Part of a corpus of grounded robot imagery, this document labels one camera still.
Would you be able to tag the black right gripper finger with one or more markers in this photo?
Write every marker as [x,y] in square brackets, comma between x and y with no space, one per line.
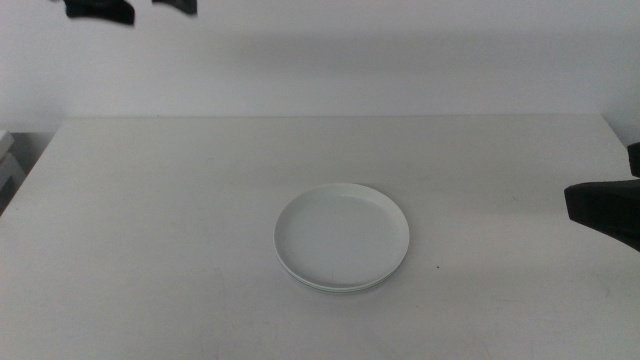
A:
[610,207]
[635,160]

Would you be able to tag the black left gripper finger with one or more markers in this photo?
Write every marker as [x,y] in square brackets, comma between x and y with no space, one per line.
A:
[180,5]
[100,10]

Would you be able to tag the white shallow bowl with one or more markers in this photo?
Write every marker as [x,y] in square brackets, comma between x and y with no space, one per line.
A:
[342,237]

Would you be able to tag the green shallow bowl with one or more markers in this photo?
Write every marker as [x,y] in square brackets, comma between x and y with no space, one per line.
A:
[345,291]

